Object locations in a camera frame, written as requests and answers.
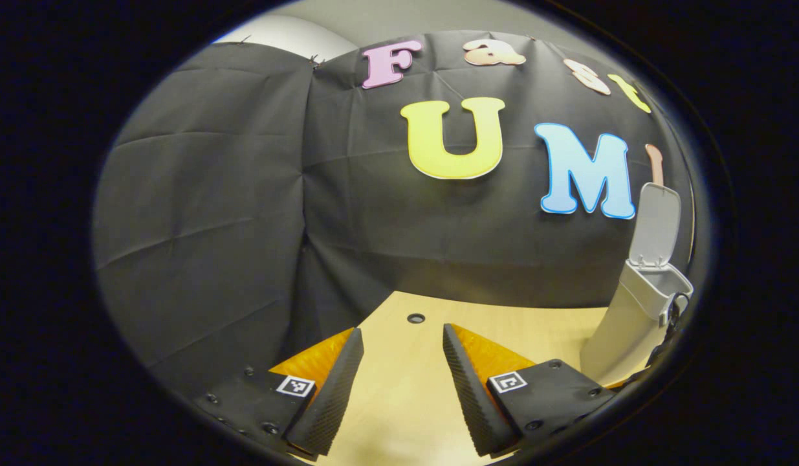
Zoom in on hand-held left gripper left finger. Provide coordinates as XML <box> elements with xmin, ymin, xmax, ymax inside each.
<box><xmin>199</xmin><ymin>327</ymin><xmax>364</xmax><ymax>457</ymax></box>

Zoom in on wooden desktop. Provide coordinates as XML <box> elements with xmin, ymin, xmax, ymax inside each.
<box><xmin>289</xmin><ymin>290</ymin><xmax>659</xmax><ymax>466</ymax></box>

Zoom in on black backdrop cloth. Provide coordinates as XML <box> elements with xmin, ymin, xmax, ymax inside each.
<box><xmin>92</xmin><ymin>29</ymin><xmax>697</xmax><ymax>402</ymax></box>

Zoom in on white desktop garbage bin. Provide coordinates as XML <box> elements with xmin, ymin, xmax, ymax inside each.
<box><xmin>580</xmin><ymin>183</ymin><xmax>694</xmax><ymax>386</ymax></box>

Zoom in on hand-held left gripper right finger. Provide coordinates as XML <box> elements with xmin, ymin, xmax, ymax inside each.
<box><xmin>443</xmin><ymin>324</ymin><xmax>617</xmax><ymax>458</ymax></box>

